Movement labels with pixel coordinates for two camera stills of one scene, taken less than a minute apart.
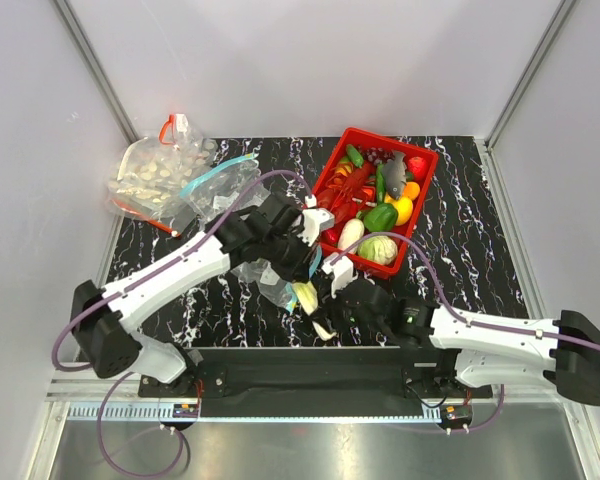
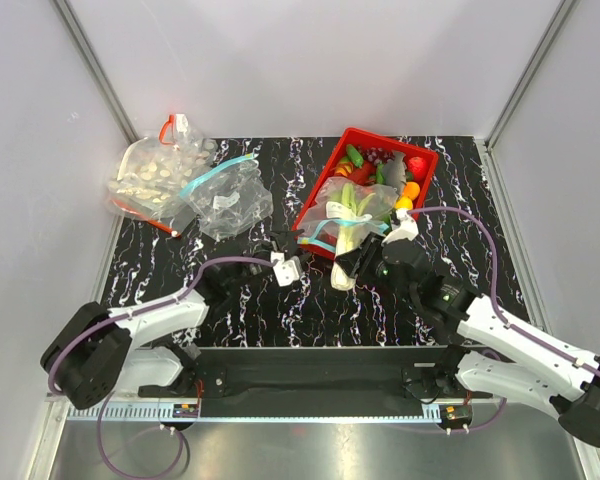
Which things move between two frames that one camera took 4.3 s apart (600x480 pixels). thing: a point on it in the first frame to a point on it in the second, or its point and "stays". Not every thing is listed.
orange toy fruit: x=411 y=190 stays
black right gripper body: x=346 y=315 to x=371 y=260
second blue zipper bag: x=215 y=194 stays
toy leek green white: x=308 y=298 to x=350 y=207
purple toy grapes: x=378 y=155 stays
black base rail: x=378 y=373 stays
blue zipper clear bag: x=271 y=283 to x=346 y=210
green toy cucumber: x=354 y=156 stays
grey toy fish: x=395 y=174 stays
